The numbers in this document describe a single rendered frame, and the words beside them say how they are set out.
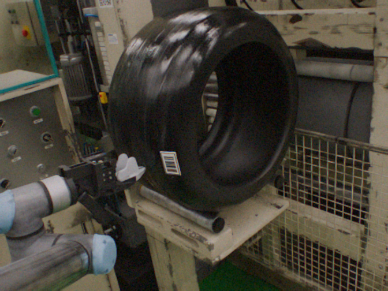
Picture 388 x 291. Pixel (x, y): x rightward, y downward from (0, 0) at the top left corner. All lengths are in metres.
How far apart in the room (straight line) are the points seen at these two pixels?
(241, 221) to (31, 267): 0.76
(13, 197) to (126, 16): 0.65
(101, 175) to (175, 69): 0.28
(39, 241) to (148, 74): 0.43
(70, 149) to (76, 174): 0.66
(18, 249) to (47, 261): 0.19
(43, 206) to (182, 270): 0.92
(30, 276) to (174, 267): 1.03
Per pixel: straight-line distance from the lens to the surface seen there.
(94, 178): 0.89
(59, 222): 1.54
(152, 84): 0.90
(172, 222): 1.20
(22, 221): 0.83
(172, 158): 0.89
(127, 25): 1.23
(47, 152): 1.49
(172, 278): 1.64
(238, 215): 1.29
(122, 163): 0.97
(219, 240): 1.12
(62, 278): 0.70
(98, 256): 0.78
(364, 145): 1.29
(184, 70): 0.89
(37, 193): 0.84
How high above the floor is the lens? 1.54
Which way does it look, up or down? 24 degrees down
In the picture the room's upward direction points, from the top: 8 degrees counter-clockwise
